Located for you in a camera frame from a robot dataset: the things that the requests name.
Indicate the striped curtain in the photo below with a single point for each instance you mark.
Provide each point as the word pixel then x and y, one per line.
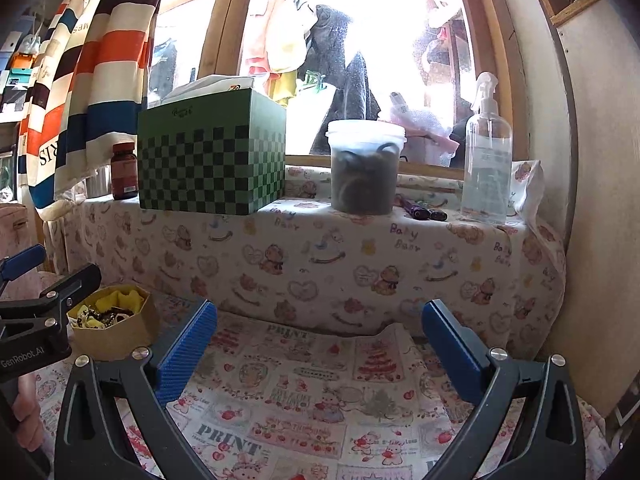
pixel 100 60

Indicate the shelf with boxes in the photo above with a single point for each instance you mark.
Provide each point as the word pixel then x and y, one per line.
pixel 20 75

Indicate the clear spray bottle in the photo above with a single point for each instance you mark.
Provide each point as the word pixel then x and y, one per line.
pixel 487 175

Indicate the octagonal cardboard box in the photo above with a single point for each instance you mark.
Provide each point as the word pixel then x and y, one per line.
pixel 120 337

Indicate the metal can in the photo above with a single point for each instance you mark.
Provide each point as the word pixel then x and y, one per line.
pixel 97 184

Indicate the clear tub with white lid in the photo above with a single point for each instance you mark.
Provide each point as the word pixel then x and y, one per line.
pixel 365 175

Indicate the bear print cloth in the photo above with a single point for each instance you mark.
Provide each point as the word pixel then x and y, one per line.
pixel 310 260

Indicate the yellow foam lining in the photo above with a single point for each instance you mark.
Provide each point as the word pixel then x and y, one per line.
pixel 125 297

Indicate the pink quilted bag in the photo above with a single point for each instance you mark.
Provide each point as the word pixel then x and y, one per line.
pixel 17 230

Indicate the red print patchwork cloth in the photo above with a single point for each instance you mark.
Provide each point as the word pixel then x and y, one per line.
pixel 310 410

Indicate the white tissue paper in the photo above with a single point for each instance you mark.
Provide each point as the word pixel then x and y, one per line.
pixel 210 85

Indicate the pile of jewelry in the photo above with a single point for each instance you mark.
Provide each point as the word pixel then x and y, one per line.
pixel 107 317

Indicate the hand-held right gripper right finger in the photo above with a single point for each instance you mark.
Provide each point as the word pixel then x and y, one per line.
pixel 452 355

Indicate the person's left hand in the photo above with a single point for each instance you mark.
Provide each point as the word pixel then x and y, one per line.
pixel 27 412

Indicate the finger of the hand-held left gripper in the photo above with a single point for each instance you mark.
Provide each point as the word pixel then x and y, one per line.
pixel 25 259
pixel 75 282

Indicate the dark hanging coat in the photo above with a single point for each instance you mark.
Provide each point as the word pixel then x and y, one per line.
pixel 350 85

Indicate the wooden window frame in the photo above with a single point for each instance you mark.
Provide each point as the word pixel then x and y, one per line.
pixel 225 35

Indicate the small wooden wall shelf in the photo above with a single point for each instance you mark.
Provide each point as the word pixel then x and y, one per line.
pixel 575 7

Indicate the brown pill bottle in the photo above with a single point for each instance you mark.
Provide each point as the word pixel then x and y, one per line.
pixel 124 175

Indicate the green checkered box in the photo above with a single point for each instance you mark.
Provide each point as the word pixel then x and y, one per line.
pixel 210 170

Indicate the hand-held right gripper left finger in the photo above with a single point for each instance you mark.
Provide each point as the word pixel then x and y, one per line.
pixel 185 355

